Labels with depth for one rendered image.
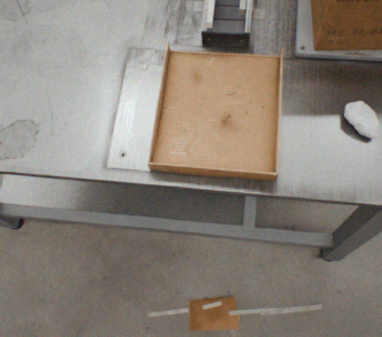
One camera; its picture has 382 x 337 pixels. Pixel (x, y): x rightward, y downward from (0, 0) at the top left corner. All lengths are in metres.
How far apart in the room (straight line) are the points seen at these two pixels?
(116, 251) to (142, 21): 0.95
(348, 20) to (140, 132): 0.48
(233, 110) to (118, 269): 0.96
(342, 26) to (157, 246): 1.09
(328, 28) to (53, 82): 0.62
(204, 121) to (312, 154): 0.24
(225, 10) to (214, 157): 0.35
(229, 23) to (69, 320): 1.20
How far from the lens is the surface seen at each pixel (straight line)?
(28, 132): 1.06
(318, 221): 1.80
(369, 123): 1.00
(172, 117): 0.99
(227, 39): 1.06
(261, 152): 0.95
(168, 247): 1.75
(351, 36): 1.04
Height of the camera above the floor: 1.71
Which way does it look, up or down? 66 degrees down
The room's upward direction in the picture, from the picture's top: 9 degrees counter-clockwise
